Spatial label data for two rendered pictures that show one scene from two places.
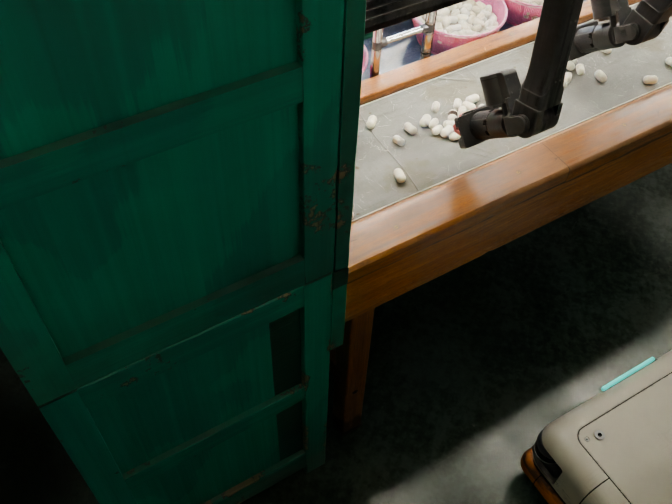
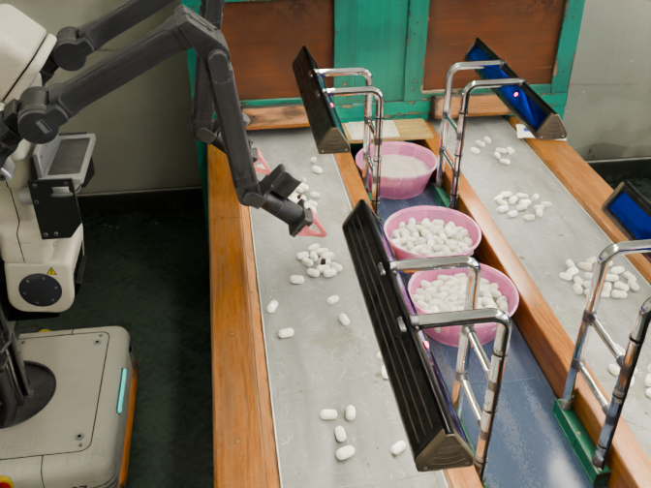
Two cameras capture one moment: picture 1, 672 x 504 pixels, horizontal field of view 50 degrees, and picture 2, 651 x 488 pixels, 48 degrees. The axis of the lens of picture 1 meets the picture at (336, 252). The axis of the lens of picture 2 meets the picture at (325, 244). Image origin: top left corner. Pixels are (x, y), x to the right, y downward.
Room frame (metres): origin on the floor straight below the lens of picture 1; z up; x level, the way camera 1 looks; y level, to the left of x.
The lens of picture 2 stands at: (2.16, -1.95, 1.83)
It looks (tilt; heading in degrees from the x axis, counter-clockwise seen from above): 33 degrees down; 115
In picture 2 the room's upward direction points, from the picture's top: straight up
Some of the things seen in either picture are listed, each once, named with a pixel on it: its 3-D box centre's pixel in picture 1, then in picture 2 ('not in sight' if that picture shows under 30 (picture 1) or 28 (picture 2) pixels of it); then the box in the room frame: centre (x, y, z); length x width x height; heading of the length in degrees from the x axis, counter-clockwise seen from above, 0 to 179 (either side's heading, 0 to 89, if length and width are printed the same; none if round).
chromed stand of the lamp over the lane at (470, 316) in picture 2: not in sight; (434, 382); (1.94, -1.00, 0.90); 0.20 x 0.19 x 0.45; 123
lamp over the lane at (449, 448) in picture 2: not in sight; (395, 308); (1.87, -1.04, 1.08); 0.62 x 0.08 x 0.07; 123
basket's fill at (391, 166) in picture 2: not in sight; (395, 174); (1.49, 0.07, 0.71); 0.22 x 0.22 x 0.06
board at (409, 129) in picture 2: not in sight; (382, 131); (1.37, 0.26, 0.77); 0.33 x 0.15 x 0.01; 33
